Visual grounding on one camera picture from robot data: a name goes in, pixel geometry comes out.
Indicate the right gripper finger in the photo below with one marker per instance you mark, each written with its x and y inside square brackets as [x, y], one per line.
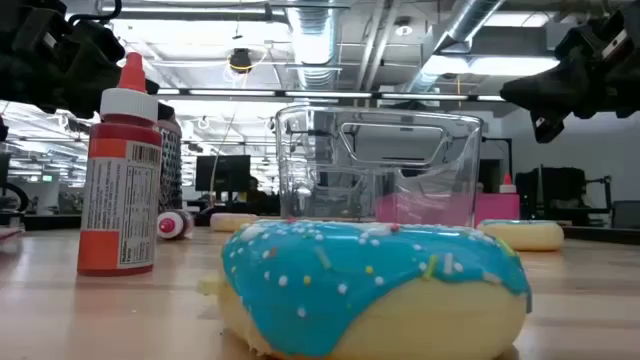
[550, 92]
[549, 127]

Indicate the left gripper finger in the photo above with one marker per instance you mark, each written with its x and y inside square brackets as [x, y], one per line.
[92, 65]

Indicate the large red colouring bottle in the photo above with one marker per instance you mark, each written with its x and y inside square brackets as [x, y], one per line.
[172, 225]

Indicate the plain cream donut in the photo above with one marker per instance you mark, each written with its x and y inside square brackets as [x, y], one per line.
[227, 222]

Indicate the black machine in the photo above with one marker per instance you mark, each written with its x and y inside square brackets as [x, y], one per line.
[555, 195]

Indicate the pink plastic tray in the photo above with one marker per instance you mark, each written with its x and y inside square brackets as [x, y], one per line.
[497, 207]

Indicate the grey box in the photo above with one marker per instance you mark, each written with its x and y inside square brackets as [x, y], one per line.
[626, 215]

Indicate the metal box grater pink-trimmed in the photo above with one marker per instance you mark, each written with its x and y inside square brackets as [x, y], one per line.
[171, 165]

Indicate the round ceiling fixture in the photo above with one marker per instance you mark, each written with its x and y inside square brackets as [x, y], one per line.
[404, 27]

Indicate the black computer monitor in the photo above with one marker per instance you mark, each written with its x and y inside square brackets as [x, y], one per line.
[222, 172]

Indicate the person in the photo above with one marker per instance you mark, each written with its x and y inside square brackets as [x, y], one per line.
[257, 190]

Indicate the clear plastic bin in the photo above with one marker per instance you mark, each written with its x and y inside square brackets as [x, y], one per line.
[310, 150]

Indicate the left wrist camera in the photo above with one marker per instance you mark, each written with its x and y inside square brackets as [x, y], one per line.
[35, 30]

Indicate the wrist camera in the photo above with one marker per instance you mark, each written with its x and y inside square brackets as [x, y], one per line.
[585, 40]
[35, 30]

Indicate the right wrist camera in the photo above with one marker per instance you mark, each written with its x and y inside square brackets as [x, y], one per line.
[585, 40]

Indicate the black door frame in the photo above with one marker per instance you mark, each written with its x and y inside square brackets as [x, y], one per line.
[492, 172]

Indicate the spiral silver ceiling duct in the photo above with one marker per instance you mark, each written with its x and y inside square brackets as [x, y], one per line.
[465, 25]

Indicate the ribbed silver ceiling duct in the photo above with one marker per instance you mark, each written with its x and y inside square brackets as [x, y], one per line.
[315, 40]

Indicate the ceiling light rail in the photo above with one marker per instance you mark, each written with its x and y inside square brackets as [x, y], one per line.
[325, 94]

